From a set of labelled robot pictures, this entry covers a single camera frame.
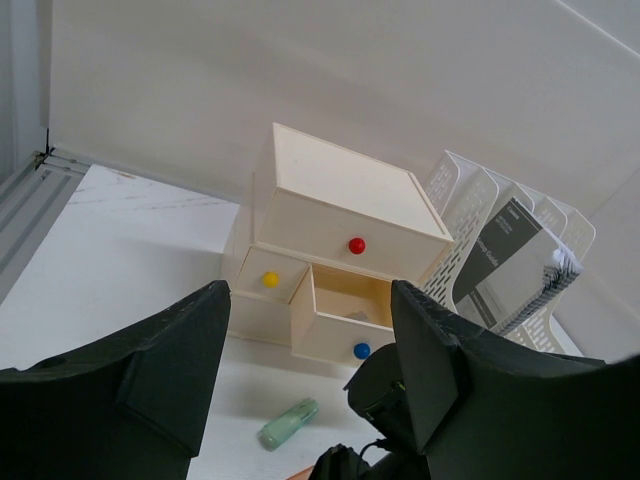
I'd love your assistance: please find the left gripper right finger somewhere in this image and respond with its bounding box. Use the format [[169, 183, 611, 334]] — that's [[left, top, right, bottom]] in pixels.
[[391, 280, 639, 479]]

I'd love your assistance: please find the aluminium frame rail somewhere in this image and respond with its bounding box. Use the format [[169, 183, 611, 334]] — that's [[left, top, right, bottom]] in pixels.
[[1, 152, 89, 298]]

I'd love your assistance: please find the green highlighter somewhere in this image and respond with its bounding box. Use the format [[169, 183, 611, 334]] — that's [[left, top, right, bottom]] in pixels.
[[257, 398, 319, 451]]

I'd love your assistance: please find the orange highlighter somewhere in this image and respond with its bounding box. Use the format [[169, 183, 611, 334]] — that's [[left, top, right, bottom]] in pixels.
[[286, 466, 314, 480]]

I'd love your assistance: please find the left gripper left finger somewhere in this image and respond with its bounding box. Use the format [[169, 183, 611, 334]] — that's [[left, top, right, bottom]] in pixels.
[[1, 280, 231, 479]]

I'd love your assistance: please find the white file organizer rack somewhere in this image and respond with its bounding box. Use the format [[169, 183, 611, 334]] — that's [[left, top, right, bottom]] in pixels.
[[418, 149, 597, 357]]

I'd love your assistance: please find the grey setup guide booklet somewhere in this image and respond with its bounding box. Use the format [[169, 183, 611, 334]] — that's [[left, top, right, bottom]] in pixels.
[[452, 198, 583, 335]]

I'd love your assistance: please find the cream drawer cabinet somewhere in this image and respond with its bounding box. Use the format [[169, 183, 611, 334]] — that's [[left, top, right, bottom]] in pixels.
[[221, 124, 453, 366]]

